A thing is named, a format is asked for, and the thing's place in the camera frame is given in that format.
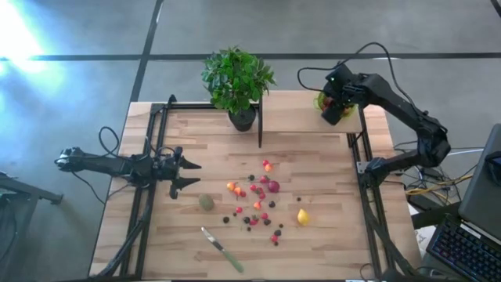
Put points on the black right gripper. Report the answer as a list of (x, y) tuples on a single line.
[(352, 92)]

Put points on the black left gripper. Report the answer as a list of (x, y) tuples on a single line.
[(164, 168)]

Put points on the small orange-red strawberry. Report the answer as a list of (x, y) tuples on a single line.
[(347, 111)]

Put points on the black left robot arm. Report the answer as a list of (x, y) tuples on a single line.
[(102, 164)]

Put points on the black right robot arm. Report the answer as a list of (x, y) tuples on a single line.
[(430, 137)]

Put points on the green plastic colander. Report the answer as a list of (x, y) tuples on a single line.
[(318, 102)]

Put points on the green-brown kiwi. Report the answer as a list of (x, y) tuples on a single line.
[(206, 202)]

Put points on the wooden shelf with black legs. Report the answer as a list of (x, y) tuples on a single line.
[(293, 113)]

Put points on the yellow-orange cherry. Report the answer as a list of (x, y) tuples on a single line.
[(237, 190), (269, 167), (231, 185)]

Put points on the orange-red cherry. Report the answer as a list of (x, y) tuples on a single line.
[(257, 204)]

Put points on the large red strawberry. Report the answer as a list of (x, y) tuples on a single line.
[(253, 221)]

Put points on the green plant in black pot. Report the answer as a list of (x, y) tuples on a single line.
[(235, 78)]

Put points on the yellow lemon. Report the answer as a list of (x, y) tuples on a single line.
[(303, 217)]

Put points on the black metal stand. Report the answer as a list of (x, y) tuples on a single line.
[(47, 196)]

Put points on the white paper sheet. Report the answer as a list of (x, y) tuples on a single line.
[(424, 235)]

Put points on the grey laptop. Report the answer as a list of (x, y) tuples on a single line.
[(483, 196)]

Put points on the black keyboard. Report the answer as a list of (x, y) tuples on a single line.
[(466, 250)]

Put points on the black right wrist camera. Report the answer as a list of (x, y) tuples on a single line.
[(339, 76)]

